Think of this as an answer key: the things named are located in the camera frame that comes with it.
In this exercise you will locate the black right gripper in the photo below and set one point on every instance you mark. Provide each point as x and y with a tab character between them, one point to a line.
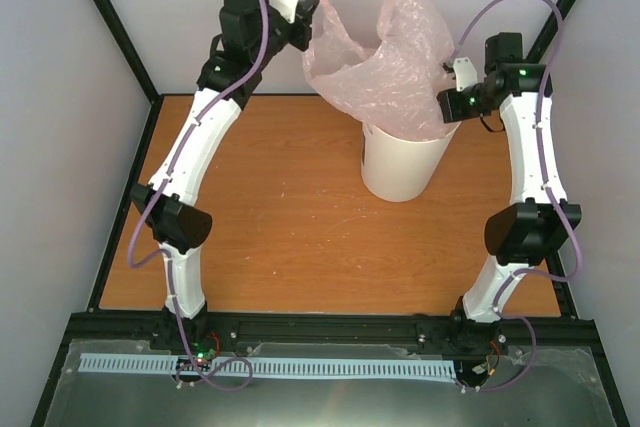
450	111

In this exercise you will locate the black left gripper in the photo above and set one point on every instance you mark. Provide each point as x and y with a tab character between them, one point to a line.
305	12

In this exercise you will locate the pink translucent plastic trash bag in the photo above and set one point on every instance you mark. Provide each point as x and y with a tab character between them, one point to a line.
394	85

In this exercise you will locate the white plastic trash bin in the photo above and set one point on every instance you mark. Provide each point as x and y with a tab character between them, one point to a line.
397	170

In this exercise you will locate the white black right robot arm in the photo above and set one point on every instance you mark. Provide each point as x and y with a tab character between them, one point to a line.
539	218

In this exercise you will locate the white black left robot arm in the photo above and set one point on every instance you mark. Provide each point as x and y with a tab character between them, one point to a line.
252	33

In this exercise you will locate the green lit circuit board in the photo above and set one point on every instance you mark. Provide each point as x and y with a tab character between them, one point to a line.
205	352

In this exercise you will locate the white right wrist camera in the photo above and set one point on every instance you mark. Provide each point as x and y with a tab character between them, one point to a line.
463	72

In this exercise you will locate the black frame post left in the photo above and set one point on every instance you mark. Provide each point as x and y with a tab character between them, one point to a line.
125	45

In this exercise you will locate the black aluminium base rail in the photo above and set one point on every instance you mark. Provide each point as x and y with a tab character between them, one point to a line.
325	329

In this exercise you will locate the right small wired circuit board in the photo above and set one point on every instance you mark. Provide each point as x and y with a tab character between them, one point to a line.
489	366

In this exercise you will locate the light blue slotted cable duct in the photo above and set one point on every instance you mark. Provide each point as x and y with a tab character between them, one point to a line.
273	368

